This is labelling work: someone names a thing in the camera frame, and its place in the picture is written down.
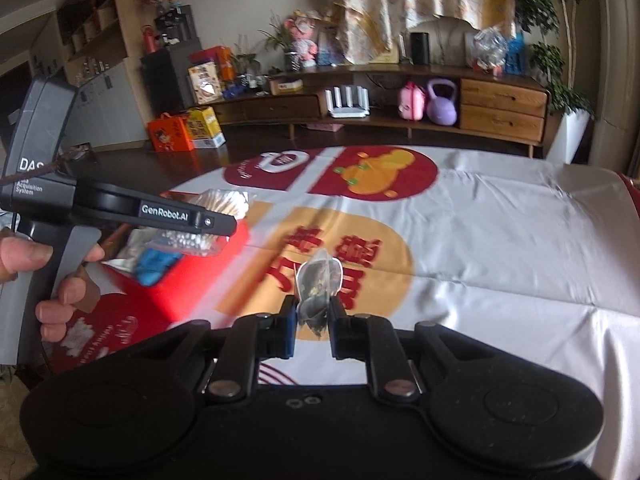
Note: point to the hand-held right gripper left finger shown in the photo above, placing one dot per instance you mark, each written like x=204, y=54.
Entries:
x=289, y=327

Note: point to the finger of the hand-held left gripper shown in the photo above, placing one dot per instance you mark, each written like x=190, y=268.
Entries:
x=200, y=221

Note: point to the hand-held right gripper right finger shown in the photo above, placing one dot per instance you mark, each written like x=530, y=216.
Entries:
x=334, y=332

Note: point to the clear bag of cotton swabs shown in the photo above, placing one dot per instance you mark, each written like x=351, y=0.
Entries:
x=225, y=205

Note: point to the clear packet with dark contents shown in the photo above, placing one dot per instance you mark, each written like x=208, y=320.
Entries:
x=312, y=285

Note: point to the red tin box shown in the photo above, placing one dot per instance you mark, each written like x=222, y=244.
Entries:
x=210, y=270

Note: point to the clear tissue packet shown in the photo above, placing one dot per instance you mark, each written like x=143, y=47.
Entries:
x=132, y=247

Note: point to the person's left hand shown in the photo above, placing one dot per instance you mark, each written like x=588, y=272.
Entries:
x=25, y=255

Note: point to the orange gift bag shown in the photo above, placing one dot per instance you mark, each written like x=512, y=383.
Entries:
x=170, y=135

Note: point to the yellow gift box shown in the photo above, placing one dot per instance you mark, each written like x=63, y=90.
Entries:
x=205, y=127

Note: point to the wooden shelving unit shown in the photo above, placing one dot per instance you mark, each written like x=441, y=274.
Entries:
x=120, y=35

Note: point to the black cabinet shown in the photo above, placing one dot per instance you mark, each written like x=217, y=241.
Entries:
x=167, y=80

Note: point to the blue toy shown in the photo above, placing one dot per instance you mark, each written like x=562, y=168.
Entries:
x=233, y=91

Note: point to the white cartoon snack box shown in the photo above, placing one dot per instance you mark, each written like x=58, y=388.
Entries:
x=205, y=85

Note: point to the red bottle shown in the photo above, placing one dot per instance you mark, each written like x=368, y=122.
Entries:
x=150, y=40

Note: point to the pink tray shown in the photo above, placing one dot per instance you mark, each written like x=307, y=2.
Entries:
x=325, y=127

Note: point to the cream flat box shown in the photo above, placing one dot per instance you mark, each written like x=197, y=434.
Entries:
x=285, y=86

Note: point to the orange red box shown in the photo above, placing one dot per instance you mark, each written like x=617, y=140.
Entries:
x=225, y=62

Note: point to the small grass plant pot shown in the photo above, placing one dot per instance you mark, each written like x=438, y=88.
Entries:
x=247, y=67

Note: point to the black coffee machine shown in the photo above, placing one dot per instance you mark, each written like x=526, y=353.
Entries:
x=175, y=27

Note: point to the white router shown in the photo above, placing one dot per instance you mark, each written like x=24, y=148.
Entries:
x=347, y=112

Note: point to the plant in patterned pot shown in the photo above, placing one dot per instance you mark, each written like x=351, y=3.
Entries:
x=291, y=60

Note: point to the white red printed tablecloth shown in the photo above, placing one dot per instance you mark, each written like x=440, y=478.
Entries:
x=500, y=240

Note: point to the pink doll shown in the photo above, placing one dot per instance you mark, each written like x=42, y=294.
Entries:
x=302, y=42

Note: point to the pastel gift bag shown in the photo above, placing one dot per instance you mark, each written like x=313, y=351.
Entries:
x=330, y=47

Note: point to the pink toy suitcase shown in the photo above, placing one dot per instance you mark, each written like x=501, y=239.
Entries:
x=412, y=102

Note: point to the purple kettlebell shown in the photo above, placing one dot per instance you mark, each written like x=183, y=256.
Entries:
x=442, y=107

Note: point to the black cylinder speaker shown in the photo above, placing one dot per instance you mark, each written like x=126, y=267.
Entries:
x=420, y=49

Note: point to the wooden tv cabinet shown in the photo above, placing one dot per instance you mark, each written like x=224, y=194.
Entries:
x=500, y=92

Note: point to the white planter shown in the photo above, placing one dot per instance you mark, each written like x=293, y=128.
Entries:
x=570, y=135

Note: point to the grey shell-shaped cushion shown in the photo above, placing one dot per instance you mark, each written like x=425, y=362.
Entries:
x=450, y=40

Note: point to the clear plastic bag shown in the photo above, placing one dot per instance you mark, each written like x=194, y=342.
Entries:
x=489, y=47

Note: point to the blue box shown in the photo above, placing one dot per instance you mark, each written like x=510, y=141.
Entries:
x=515, y=55

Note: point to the green indoor tree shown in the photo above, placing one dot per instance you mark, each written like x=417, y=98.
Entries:
x=537, y=5

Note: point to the white standing air conditioner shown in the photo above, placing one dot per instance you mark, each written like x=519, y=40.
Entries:
x=620, y=60

